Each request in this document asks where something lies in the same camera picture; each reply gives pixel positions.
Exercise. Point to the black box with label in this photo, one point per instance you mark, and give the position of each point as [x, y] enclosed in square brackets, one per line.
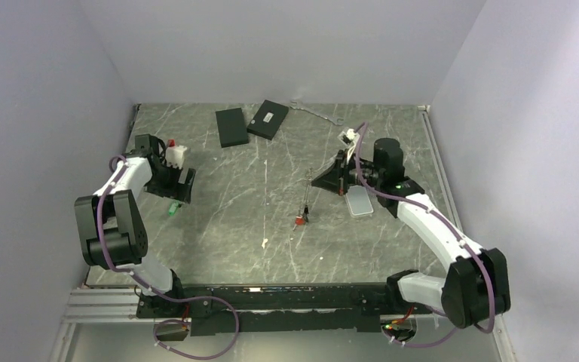
[268, 119]

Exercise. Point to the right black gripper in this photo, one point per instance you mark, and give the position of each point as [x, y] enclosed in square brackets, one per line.
[336, 178]

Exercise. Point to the black flat box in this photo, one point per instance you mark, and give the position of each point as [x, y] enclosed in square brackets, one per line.
[232, 127]

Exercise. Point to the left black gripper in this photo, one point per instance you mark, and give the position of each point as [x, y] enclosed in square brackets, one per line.
[178, 191]

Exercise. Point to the red tagged key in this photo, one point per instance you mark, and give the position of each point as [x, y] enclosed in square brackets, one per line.
[299, 220]

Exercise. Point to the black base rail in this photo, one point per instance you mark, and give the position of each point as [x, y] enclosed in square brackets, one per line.
[224, 308]

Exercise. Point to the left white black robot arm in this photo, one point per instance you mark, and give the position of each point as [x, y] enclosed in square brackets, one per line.
[111, 230]

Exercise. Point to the clear plastic case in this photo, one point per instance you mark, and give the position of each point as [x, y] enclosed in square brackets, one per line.
[358, 201]

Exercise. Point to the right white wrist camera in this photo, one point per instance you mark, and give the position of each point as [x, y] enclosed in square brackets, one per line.
[349, 137]

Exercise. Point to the aluminium frame rail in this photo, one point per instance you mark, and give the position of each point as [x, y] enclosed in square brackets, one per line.
[104, 305]

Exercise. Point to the silver wrench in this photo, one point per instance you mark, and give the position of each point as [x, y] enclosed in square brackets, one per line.
[297, 105]

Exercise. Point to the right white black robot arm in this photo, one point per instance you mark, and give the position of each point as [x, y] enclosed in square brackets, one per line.
[475, 288]

